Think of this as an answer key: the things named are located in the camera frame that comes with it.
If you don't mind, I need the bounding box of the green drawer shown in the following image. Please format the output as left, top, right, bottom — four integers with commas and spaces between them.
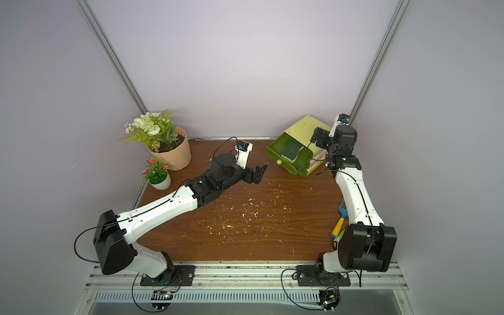
297, 165, 318, 178
266, 133, 314, 177

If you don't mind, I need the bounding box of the green pink drawer cabinet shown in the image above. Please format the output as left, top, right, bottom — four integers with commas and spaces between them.
283, 114, 335, 178

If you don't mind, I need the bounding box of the yellow green sponge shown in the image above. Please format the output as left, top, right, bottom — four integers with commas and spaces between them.
281, 140, 304, 163

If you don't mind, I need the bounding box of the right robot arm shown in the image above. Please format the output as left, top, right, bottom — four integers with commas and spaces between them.
311, 122, 397, 273

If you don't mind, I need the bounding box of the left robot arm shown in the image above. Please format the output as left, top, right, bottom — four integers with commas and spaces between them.
93, 154, 268, 278

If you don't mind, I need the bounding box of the blue garden rake tool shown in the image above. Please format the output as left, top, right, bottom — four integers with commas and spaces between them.
331, 200, 348, 238

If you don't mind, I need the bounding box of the small white flower pot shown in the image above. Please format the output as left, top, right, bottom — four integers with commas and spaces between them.
148, 171, 171, 190

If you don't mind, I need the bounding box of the pink flowers small plant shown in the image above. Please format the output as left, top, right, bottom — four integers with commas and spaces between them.
143, 157, 168, 185

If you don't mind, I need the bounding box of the white flowers green plant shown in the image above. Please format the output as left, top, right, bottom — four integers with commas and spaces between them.
123, 110, 182, 153

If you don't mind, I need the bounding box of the right electronics board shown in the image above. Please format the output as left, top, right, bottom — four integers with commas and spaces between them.
319, 287, 341, 312

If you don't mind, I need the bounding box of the electronics board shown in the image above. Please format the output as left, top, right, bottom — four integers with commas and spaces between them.
150, 290, 175, 312
319, 287, 341, 312

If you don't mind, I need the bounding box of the left electronics board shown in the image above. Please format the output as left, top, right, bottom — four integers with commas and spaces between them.
150, 290, 175, 312

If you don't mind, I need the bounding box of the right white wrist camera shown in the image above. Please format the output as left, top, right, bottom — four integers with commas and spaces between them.
329, 114, 350, 137

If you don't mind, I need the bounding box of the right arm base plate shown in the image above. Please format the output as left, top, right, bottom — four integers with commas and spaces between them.
292, 265, 351, 287

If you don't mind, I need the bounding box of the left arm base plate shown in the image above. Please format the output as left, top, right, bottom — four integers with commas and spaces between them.
140, 264, 196, 287

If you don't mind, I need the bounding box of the right black base cable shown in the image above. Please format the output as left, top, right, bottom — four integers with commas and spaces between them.
280, 268, 326, 311

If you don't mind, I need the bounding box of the black base cable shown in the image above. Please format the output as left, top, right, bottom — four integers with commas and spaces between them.
280, 268, 326, 311
131, 273, 182, 314

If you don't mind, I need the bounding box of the left black base cable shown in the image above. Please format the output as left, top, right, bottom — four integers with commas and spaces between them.
131, 273, 182, 314

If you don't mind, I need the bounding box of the aluminium front rail frame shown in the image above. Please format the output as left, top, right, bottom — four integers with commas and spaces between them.
73, 261, 419, 314

